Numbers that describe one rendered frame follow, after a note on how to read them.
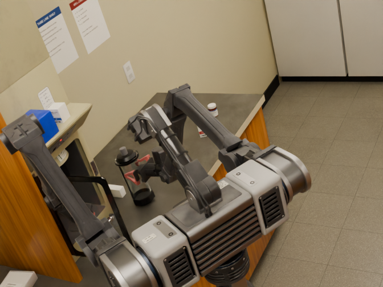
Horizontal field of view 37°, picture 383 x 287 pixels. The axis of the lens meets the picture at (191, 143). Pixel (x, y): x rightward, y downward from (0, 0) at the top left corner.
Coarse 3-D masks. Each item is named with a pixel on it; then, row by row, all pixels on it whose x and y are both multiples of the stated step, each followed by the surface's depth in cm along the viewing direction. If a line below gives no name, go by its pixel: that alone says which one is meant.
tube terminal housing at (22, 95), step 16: (48, 64) 211; (32, 80) 205; (48, 80) 212; (0, 96) 193; (16, 96) 199; (32, 96) 206; (64, 96) 219; (16, 112) 199; (64, 144) 221; (80, 144) 233; (96, 176) 238
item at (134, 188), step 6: (138, 156) 241; (126, 162) 237; (132, 162) 238; (138, 162) 242; (126, 168) 239; (132, 168) 240; (138, 174) 242; (126, 180) 243; (132, 186) 244; (138, 186) 244; (144, 186) 245; (132, 192) 246; (138, 192) 245; (144, 192) 246; (150, 192) 249; (138, 198) 247
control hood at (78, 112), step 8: (72, 104) 220; (80, 104) 218; (88, 104) 216; (72, 112) 214; (80, 112) 212; (88, 112) 218; (72, 120) 208; (80, 120) 216; (64, 128) 205; (56, 136) 201; (48, 144) 198; (32, 168) 202
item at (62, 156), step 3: (63, 150) 226; (66, 150) 229; (60, 153) 223; (63, 153) 225; (66, 153) 226; (57, 156) 222; (60, 156) 223; (63, 156) 224; (66, 156) 225; (57, 159) 221; (60, 159) 222; (63, 159) 223; (66, 159) 224; (57, 162) 221; (60, 162) 222; (63, 162) 223; (60, 165) 222
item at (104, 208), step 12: (72, 180) 199; (84, 180) 197; (96, 180) 195; (84, 192) 201; (96, 192) 198; (108, 192) 196; (96, 204) 202; (108, 204) 200; (60, 216) 214; (96, 216) 206; (108, 216) 204; (120, 216) 202; (120, 228) 205; (72, 240) 220
